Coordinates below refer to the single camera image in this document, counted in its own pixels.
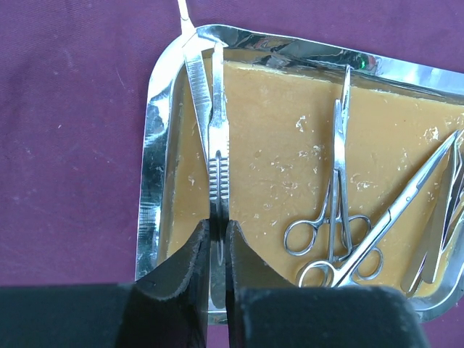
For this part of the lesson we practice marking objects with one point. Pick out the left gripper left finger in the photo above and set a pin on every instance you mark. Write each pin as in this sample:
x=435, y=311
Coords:
x=168, y=306

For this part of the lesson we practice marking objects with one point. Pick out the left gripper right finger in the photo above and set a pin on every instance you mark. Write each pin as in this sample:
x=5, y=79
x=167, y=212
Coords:
x=265, y=310

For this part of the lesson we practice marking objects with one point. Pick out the steel surgical scissors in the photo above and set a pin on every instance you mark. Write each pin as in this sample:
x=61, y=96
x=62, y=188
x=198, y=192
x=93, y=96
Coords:
x=366, y=240

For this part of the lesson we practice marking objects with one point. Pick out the steel scalpel handle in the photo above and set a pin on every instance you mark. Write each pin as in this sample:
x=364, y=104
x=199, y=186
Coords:
x=218, y=157
x=197, y=77

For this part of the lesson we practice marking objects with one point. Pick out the purple cloth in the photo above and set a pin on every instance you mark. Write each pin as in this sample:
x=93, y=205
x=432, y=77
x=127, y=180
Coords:
x=74, y=77

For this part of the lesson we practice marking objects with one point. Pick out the tan wax pad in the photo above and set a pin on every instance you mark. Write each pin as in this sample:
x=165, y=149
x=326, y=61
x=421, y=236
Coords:
x=280, y=156

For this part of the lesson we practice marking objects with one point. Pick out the curved steel tweezers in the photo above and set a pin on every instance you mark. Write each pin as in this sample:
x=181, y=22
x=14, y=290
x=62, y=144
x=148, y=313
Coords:
x=453, y=186

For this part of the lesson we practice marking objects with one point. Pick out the steel instrument tray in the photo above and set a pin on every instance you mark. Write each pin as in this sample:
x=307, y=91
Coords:
x=284, y=54

